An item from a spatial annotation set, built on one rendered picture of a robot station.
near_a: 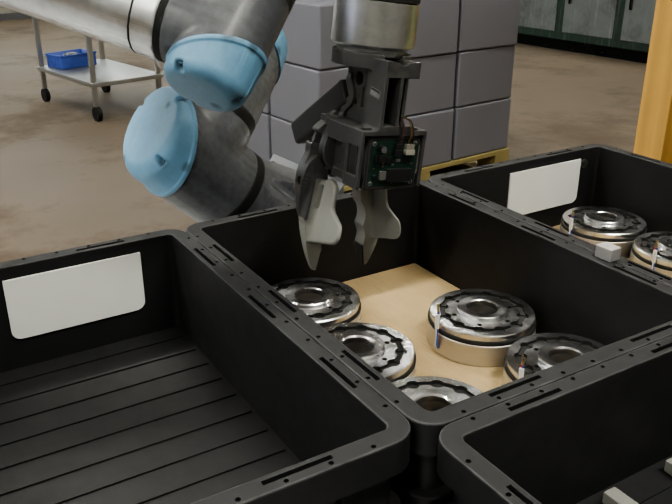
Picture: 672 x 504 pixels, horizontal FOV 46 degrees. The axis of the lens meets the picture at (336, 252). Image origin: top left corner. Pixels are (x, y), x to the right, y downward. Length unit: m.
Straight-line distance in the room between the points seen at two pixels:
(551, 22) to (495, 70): 4.27
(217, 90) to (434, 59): 2.96
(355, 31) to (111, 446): 0.40
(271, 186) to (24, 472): 0.50
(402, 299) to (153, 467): 0.35
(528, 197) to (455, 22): 2.63
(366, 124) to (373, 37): 0.07
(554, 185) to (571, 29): 6.93
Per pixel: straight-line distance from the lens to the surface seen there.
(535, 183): 1.05
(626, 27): 7.65
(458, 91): 3.74
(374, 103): 0.70
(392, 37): 0.70
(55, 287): 0.77
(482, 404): 0.52
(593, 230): 1.01
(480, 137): 3.91
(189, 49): 0.67
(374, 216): 0.79
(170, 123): 0.94
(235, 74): 0.66
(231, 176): 0.97
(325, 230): 0.74
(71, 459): 0.67
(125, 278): 0.79
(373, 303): 0.86
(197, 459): 0.64
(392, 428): 0.49
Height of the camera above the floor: 1.22
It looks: 23 degrees down
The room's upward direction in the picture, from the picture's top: straight up
